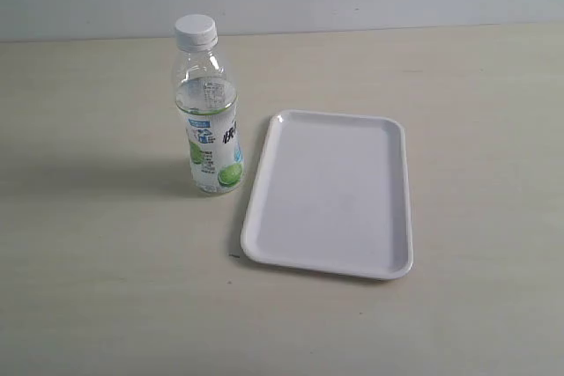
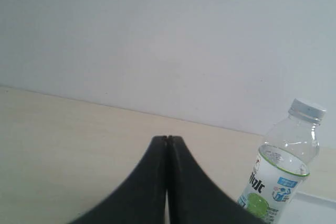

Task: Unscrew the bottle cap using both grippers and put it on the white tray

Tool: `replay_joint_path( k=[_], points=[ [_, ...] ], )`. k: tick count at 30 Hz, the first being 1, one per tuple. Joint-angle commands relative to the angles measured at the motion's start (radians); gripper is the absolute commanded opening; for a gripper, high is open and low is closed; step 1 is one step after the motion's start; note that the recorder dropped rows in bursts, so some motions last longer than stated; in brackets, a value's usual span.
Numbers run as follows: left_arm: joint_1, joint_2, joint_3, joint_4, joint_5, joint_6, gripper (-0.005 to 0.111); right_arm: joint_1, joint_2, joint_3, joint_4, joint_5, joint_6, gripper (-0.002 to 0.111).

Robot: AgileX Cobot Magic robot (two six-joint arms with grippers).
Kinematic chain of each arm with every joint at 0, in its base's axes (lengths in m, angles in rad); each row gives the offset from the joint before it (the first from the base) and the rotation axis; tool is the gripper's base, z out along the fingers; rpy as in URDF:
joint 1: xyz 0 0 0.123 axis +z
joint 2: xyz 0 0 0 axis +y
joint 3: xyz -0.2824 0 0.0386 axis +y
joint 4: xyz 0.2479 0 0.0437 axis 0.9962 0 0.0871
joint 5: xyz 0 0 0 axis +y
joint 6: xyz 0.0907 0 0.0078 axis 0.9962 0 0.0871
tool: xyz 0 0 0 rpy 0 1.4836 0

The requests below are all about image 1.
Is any clear plastic drink bottle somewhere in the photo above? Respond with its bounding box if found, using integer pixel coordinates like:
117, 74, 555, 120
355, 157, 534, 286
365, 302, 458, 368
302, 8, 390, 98
173, 45, 245, 195

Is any white bottle cap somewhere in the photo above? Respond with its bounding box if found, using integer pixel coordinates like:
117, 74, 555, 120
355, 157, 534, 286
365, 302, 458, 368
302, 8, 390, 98
174, 14, 218, 51

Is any white rectangular plastic tray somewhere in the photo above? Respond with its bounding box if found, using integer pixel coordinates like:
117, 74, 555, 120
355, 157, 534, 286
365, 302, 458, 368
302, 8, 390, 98
241, 110, 413, 281

